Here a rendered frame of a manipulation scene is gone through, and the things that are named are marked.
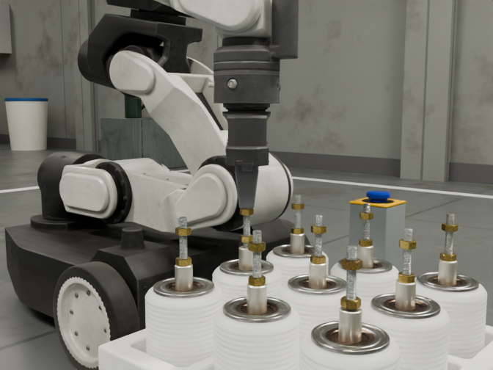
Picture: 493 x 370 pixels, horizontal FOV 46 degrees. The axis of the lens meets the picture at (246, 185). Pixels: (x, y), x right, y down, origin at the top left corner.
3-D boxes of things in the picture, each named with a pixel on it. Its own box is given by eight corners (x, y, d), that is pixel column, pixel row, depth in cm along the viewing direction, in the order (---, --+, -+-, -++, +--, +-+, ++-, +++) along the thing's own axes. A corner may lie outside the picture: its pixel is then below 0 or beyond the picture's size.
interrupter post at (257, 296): (264, 317, 62) (265, 288, 61) (243, 315, 63) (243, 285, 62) (269, 310, 64) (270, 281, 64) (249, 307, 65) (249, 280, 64)
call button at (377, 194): (361, 203, 98) (362, 191, 97) (373, 201, 101) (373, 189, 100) (382, 206, 95) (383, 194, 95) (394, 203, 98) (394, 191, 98)
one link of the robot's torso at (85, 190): (59, 216, 138) (56, 161, 136) (126, 205, 153) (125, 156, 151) (111, 227, 124) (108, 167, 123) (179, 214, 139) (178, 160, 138)
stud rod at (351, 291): (352, 324, 55) (354, 247, 54) (342, 322, 55) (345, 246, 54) (357, 321, 56) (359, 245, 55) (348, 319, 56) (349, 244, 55)
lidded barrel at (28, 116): (59, 149, 650) (56, 98, 642) (20, 151, 615) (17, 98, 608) (37, 147, 680) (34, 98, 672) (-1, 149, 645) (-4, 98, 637)
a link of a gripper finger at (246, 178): (235, 207, 78) (234, 161, 77) (258, 207, 78) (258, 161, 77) (235, 209, 77) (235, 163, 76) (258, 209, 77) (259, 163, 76)
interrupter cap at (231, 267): (283, 274, 78) (283, 269, 78) (231, 280, 75) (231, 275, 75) (260, 260, 85) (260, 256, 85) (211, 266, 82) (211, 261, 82)
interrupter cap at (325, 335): (315, 324, 60) (315, 317, 60) (389, 329, 58) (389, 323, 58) (305, 353, 53) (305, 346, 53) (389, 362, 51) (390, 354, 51)
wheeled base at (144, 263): (-39, 292, 140) (-49, 156, 136) (132, 252, 179) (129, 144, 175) (124, 370, 99) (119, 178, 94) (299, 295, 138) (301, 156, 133)
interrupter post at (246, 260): (257, 271, 79) (258, 248, 79) (242, 273, 78) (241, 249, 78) (251, 267, 81) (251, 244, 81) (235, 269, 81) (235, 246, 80)
